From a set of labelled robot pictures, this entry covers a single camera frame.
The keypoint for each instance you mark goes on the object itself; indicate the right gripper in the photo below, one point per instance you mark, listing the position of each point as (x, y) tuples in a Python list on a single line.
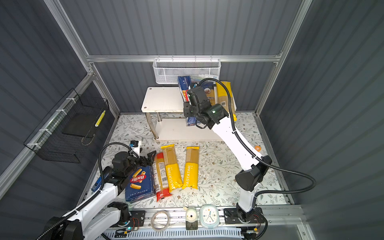
[(186, 109)]

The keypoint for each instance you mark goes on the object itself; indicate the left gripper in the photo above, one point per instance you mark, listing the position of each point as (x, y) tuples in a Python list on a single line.
[(149, 159)]

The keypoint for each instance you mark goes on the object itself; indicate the dark blue spaghetti bag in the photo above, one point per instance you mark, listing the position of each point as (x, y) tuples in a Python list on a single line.
[(209, 89)]

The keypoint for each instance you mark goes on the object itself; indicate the yellow spaghetti bag with barcode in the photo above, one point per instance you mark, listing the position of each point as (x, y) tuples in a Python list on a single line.
[(223, 98)]

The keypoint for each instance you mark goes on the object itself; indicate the blue Barilla spaghetti box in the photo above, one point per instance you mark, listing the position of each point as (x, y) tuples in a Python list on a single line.
[(184, 83)]

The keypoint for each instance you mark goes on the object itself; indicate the yellow Pastatime spaghetti bag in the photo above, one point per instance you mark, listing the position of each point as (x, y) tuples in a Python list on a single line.
[(172, 167), (191, 168)]

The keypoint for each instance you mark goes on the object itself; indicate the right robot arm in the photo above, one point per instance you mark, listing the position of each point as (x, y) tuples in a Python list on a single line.
[(254, 166)]

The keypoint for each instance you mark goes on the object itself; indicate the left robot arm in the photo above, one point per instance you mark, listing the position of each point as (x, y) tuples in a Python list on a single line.
[(100, 211)]

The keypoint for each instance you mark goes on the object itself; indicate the white two-tier shelf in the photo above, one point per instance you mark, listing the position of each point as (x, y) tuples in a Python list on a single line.
[(170, 100)]

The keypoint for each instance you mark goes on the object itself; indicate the blue Barilla rigatoni box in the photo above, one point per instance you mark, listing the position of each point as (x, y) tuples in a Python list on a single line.
[(141, 185)]

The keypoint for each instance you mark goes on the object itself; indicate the pens in white basket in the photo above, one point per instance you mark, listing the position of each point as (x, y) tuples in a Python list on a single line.
[(198, 78)]

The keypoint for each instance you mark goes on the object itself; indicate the red-ended spaghetti bag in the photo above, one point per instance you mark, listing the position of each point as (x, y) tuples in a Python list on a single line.
[(160, 177)]

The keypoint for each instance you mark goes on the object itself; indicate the blue stapler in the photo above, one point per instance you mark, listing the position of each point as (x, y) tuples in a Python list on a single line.
[(97, 185)]

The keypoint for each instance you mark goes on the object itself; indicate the yellow marker pen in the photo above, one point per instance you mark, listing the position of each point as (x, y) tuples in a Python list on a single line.
[(100, 118)]

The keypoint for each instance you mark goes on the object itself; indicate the mint alarm clock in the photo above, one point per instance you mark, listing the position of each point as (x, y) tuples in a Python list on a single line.
[(209, 216)]

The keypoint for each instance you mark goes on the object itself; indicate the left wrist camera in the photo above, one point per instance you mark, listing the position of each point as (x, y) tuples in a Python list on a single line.
[(136, 146)]

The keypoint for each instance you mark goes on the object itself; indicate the white wire mesh basket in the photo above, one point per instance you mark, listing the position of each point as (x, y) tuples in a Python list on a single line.
[(167, 71)]

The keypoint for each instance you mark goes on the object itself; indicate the black wire basket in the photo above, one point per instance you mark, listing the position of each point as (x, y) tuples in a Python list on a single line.
[(67, 134)]

